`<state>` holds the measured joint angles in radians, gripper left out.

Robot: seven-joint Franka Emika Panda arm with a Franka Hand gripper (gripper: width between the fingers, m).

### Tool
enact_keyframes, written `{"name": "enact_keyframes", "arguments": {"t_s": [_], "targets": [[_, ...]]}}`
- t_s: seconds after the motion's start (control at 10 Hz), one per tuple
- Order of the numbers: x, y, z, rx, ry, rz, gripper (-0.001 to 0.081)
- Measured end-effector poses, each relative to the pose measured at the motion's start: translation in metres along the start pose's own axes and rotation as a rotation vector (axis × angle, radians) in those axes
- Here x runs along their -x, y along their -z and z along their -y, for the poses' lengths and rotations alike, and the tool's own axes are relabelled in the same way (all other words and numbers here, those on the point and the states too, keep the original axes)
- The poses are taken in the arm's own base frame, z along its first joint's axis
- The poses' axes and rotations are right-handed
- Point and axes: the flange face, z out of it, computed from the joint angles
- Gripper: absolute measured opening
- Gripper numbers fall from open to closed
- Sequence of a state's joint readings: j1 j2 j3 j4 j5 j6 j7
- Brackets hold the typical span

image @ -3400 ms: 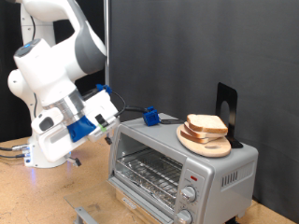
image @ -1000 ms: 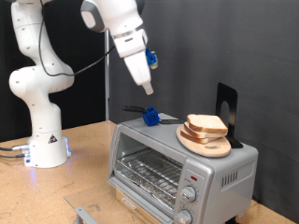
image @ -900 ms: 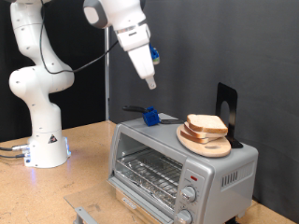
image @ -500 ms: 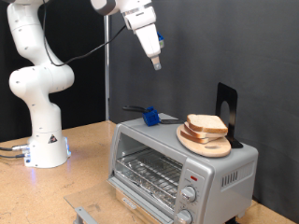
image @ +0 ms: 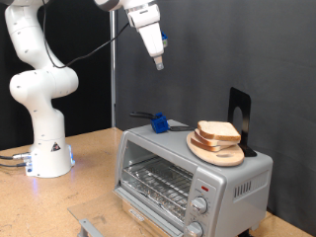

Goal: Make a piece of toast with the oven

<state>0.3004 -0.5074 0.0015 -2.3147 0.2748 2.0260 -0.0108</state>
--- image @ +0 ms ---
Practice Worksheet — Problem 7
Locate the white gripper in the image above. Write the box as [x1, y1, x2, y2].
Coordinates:
[137, 21, 166, 71]

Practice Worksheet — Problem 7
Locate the spatula with blue block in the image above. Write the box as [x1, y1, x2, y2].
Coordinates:
[128, 111, 198, 134]

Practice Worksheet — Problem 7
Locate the glass toaster oven door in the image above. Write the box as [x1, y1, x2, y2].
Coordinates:
[67, 187, 186, 237]

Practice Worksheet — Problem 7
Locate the silver toaster oven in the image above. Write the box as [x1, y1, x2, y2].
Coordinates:
[113, 118, 275, 237]

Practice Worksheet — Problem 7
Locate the silver oven knob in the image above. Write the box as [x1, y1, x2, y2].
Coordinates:
[185, 220, 204, 237]
[191, 196, 209, 215]

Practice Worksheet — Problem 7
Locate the vertical metal pole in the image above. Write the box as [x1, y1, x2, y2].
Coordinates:
[109, 9, 119, 128]

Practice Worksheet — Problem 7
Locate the black metal bookend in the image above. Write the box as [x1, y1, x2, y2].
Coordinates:
[226, 86, 259, 158]

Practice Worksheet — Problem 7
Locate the round wooden board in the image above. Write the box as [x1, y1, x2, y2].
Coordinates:
[186, 130, 246, 168]

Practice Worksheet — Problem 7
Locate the wrist camera on blue mount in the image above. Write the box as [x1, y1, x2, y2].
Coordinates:
[160, 30, 169, 48]

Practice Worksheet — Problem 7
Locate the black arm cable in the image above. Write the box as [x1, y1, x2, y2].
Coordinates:
[41, 0, 131, 69]

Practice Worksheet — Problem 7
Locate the black base cable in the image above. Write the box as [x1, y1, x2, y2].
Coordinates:
[0, 151, 33, 161]
[0, 161, 29, 169]

